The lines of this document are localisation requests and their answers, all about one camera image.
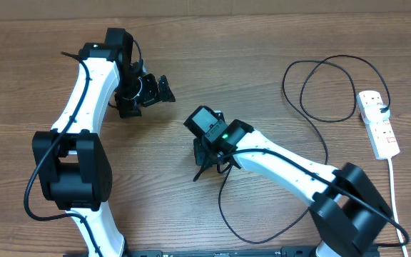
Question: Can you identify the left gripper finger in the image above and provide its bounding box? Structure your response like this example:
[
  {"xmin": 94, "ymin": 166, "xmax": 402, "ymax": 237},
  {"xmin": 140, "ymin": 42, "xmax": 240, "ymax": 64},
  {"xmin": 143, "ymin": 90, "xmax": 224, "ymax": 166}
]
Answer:
[
  {"xmin": 158, "ymin": 75, "xmax": 176, "ymax": 102},
  {"xmin": 118, "ymin": 101, "xmax": 142, "ymax": 119}
]

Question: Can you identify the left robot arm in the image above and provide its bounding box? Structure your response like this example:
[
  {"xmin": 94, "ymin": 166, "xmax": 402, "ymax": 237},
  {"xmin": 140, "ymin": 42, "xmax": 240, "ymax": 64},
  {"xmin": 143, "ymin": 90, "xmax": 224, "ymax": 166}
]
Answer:
[{"xmin": 24, "ymin": 28, "xmax": 176, "ymax": 256}]

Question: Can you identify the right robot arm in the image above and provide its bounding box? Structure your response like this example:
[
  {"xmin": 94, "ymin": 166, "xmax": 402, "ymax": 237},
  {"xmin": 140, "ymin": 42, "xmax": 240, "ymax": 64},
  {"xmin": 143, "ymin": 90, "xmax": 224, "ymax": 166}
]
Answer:
[{"xmin": 184, "ymin": 106, "xmax": 391, "ymax": 256}]

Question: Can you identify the white charger plug adapter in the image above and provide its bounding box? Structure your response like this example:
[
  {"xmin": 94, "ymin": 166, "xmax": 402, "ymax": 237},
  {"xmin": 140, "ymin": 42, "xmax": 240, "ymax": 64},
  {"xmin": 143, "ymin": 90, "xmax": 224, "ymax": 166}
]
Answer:
[{"xmin": 361, "ymin": 104, "xmax": 390, "ymax": 124}]

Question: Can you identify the white power strip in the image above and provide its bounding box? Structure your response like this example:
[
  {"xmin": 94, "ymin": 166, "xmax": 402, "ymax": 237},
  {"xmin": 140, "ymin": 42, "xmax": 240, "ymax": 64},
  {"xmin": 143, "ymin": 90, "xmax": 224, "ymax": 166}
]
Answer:
[{"xmin": 357, "ymin": 91, "xmax": 400, "ymax": 160}]

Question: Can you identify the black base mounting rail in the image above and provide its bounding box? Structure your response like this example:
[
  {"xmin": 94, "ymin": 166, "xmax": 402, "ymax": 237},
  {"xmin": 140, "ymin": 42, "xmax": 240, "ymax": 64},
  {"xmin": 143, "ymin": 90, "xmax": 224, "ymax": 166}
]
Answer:
[{"xmin": 62, "ymin": 245, "xmax": 320, "ymax": 257}]

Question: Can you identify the white power strip cord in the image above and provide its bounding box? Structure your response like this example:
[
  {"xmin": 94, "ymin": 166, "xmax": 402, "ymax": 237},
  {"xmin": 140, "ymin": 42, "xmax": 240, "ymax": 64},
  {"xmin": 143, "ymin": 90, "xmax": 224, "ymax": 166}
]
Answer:
[{"xmin": 387, "ymin": 158, "xmax": 409, "ymax": 257}]

